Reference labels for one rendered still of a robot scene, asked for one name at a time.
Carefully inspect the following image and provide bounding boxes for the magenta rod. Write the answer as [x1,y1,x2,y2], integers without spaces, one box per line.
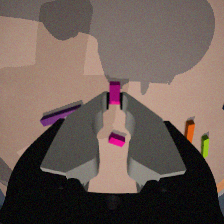
[108,133,125,147]
[109,81,120,104]

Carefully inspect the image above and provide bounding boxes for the purple rod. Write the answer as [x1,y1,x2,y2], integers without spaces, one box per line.
[40,104,81,127]

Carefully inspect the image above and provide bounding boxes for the orange rod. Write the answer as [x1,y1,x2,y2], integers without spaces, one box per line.
[184,120,195,143]

